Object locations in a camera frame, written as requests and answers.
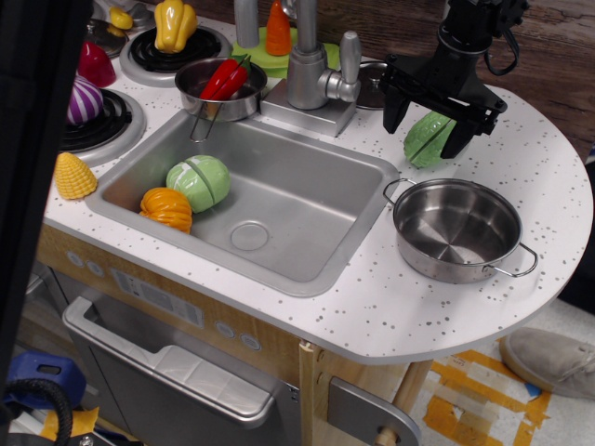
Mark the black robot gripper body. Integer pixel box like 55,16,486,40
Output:
380,43,507,121

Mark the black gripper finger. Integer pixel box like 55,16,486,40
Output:
442,114,496,159
383,86,410,134

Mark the green toy squash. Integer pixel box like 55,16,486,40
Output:
403,111,456,168

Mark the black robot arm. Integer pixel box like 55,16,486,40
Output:
379,1,529,159

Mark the steel pot lid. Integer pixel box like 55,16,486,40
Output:
356,60,387,111

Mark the grey toy faucet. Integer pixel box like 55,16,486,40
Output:
260,0,362,137

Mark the orange toy carrot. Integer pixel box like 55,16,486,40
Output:
265,0,292,57

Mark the red toy chili pepper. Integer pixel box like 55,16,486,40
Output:
199,55,251,101

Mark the small steel saucepan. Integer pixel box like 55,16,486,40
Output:
175,54,268,143

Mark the grey sink basin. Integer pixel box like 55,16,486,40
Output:
86,111,399,297

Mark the light green toy cabbage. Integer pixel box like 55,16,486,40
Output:
165,155,231,214

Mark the yellow toy bell pepper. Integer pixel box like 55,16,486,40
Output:
154,0,198,54

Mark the orange toy pumpkin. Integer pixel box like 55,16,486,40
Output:
139,187,192,234

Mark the beige shoe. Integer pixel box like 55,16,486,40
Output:
499,328,594,400

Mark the rear stove burner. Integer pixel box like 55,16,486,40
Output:
119,26,231,87

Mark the stove burner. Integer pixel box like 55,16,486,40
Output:
59,89,146,167
119,26,231,87

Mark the front stove burner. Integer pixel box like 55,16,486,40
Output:
59,89,146,167

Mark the small yellow toy fruit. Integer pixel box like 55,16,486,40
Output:
109,7,134,31

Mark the steel lid at left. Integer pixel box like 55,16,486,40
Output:
85,19,128,59

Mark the dark red toy vegetable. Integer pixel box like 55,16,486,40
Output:
77,41,116,88

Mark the purple striped toy onion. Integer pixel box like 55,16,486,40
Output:
66,74,103,125

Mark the yellow toy corn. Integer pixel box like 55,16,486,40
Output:
54,152,98,200

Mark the grey oven door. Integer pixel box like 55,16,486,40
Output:
62,296,301,445

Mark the blue clamp tool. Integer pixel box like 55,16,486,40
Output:
2,351,86,409

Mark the steel pot with handles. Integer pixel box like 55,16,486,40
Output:
383,178,538,284

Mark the black cable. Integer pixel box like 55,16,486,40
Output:
0,379,75,446

